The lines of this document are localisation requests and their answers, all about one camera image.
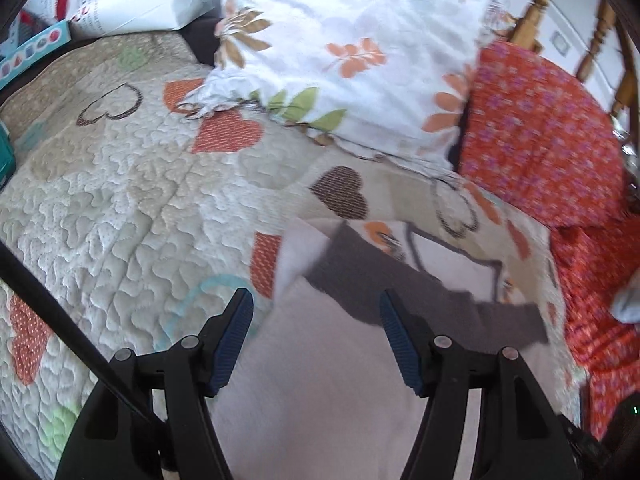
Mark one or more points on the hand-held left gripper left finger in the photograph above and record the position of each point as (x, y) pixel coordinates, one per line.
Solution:
(231, 342)

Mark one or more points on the grey white cloth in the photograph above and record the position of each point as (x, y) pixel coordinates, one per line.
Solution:
(629, 300)

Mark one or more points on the red floral pillow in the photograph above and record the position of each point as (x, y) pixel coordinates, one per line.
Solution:
(540, 140)

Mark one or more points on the quilted heart print bedspread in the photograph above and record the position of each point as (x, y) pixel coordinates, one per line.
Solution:
(115, 200)

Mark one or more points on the white floral pillow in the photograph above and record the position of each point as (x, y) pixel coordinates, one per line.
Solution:
(350, 35)

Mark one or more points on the teal object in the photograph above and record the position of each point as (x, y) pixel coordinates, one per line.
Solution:
(5, 152)

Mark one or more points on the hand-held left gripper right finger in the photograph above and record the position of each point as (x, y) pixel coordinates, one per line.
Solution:
(401, 347)

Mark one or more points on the white wall socket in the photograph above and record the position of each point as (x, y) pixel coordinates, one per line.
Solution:
(560, 41)

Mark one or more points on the wooden headboard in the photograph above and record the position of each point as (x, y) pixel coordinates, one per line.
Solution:
(537, 5)

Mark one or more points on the light blue box with shapes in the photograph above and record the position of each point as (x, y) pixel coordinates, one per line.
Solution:
(35, 47)

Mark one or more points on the white and grey small garment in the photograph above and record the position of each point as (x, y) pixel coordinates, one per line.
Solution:
(325, 360)

